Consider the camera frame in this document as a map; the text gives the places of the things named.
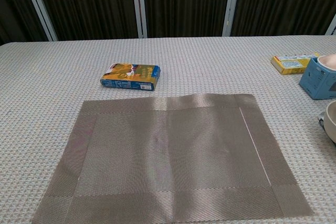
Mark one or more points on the brown woven placemat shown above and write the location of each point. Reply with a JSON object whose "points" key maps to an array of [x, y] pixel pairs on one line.
{"points": [[170, 161]]}

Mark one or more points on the light brown bowl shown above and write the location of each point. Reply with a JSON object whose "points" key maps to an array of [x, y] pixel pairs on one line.
{"points": [[329, 127]]}

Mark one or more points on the blue orange snack box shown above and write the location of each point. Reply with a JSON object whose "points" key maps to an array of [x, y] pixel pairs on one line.
{"points": [[131, 77]]}

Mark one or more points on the dark pleated curtain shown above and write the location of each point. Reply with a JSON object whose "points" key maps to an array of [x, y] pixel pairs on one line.
{"points": [[92, 3]]}

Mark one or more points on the yellow flat box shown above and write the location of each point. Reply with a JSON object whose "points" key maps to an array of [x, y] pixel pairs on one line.
{"points": [[288, 65]]}

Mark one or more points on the beige woven tablecloth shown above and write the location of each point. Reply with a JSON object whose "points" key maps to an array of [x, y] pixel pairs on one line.
{"points": [[39, 90]]}

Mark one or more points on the blue square cup pink inside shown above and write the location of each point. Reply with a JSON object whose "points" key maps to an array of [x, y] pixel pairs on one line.
{"points": [[315, 82]]}

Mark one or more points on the black white flat package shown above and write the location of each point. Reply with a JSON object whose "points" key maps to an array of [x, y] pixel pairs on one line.
{"points": [[321, 121]]}

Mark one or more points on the white metal frame post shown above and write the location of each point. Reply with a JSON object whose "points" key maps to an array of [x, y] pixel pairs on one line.
{"points": [[42, 14], [141, 24], [228, 19], [332, 27]]}

